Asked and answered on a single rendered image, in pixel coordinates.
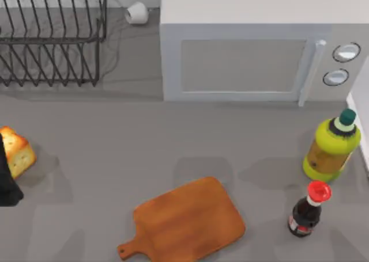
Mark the microwave oven door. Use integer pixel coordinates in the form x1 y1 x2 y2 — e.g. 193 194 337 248
160 23 332 102

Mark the wooden cutting board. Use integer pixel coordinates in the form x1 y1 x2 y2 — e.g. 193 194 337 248
116 176 246 262

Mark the pale microwave oven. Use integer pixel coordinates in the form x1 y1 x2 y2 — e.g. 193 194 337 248
159 0 369 107

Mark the green bottle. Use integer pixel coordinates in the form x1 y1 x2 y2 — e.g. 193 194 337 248
302 108 362 183

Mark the dark bottle with red cap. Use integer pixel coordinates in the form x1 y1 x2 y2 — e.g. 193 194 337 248
287 180 333 238

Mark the small microwave knob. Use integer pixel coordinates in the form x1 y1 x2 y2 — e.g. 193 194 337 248
322 69 350 86

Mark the large microwave knob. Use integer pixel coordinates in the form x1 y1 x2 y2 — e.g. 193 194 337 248
332 42 362 63

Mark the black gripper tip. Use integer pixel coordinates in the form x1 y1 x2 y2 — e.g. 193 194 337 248
0 133 25 207

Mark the microwave door handle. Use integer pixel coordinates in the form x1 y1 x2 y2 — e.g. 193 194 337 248
298 39 327 107

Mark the black wire dish rack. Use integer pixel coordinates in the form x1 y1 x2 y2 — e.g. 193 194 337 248
0 0 110 88

